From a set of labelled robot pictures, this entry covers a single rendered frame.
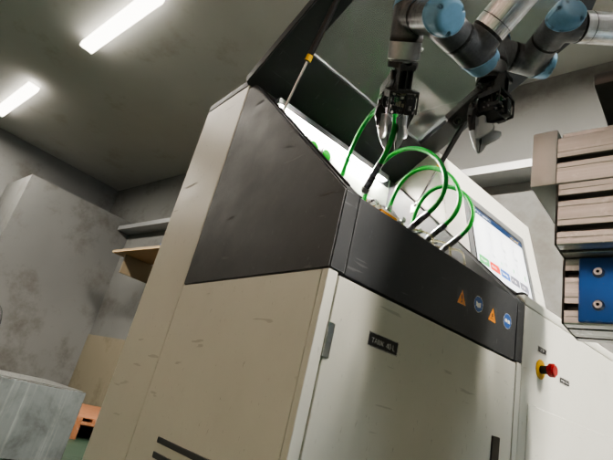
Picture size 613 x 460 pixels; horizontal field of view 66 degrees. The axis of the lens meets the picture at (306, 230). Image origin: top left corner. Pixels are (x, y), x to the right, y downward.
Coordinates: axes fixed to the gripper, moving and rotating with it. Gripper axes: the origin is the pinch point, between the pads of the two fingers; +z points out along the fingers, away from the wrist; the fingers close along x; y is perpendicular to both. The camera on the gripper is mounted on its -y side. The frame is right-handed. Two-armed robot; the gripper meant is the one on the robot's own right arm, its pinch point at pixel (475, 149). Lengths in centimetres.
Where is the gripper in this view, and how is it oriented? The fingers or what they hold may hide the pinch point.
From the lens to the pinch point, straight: 124.6
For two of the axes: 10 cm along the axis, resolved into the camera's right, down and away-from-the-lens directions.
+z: -2.2, 9.1, -3.6
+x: 7.3, 4.0, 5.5
